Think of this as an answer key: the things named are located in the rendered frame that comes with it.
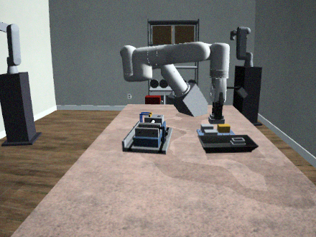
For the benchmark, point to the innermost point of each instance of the small yellow block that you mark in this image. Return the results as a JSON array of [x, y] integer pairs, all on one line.
[[223, 128]]

